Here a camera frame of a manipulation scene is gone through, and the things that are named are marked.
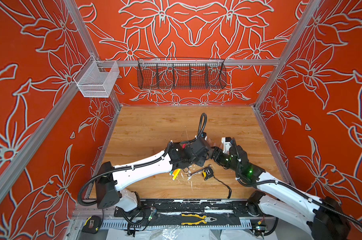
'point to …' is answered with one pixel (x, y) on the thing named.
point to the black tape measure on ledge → (92, 223)
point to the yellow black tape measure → (207, 173)
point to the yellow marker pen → (176, 174)
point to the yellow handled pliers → (206, 219)
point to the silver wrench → (189, 174)
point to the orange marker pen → (174, 172)
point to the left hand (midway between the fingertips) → (203, 152)
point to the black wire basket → (181, 73)
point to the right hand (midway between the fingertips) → (203, 151)
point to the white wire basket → (96, 78)
